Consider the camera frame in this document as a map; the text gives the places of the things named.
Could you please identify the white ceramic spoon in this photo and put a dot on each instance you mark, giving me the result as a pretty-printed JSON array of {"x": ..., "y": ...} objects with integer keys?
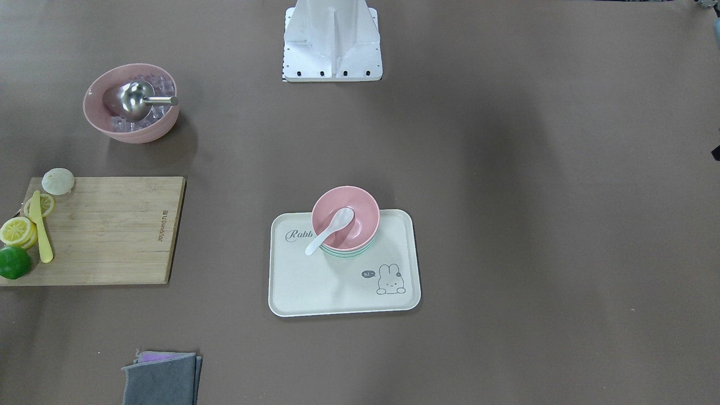
[{"x": 342, "y": 218}]

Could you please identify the small pink bowl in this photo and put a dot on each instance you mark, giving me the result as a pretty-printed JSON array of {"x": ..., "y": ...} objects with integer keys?
[{"x": 360, "y": 231}]

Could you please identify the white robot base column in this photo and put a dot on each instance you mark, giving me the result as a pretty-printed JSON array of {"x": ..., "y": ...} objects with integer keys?
[{"x": 331, "y": 41}]

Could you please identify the green bowl stack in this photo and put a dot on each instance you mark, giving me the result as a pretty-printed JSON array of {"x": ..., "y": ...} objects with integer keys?
[{"x": 346, "y": 254}]

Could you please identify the large pink ice bowl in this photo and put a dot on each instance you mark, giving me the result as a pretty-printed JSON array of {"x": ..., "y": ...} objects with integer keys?
[{"x": 156, "y": 124}]

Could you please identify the cream rabbit tray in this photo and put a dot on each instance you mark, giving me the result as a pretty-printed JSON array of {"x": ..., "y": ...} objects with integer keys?
[{"x": 384, "y": 277}]

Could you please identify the metal ice scoop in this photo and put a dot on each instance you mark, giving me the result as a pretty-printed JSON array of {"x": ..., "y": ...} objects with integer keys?
[{"x": 137, "y": 98}]

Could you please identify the wooden cutting board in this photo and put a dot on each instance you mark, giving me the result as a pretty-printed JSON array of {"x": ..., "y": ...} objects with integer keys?
[{"x": 110, "y": 231}]

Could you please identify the grey folded cloth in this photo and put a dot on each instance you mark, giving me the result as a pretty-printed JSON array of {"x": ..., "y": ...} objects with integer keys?
[{"x": 157, "y": 377}]

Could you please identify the yellow plastic knife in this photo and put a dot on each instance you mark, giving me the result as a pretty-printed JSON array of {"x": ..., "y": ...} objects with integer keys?
[{"x": 36, "y": 215}]

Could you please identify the upper lemon slice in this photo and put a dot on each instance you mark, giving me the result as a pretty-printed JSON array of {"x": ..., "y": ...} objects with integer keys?
[{"x": 19, "y": 232}]

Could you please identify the green toy lime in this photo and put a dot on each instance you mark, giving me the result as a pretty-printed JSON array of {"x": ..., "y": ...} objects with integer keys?
[{"x": 15, "y": 262}]

